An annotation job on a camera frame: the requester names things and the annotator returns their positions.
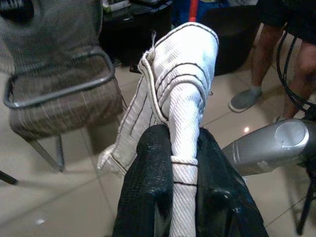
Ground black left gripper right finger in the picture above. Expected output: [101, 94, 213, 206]
[196, 128, 270, 237]

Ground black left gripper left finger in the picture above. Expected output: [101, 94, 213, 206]
[112, 124, 175, 237]

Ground cream garment dark stitching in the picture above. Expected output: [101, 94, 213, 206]
[97, 21, 220, 237]

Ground black metal table leg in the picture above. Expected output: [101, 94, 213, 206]
[295, 177, 316, 235]

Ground grey slip-on shoe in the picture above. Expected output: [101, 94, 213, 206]
[228, 85, 263, 114]

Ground person's bare leg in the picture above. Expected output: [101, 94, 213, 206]
[281, 40, 316, 121]
[250, 23, 289, 87]

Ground black storage bin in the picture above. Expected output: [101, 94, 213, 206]
[202, 6, 259, 77]

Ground black shorts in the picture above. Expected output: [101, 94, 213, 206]
[256, 0, 316, 46]

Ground grey metal frame chair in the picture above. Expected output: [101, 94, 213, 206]
[0, 0, 128, 187]

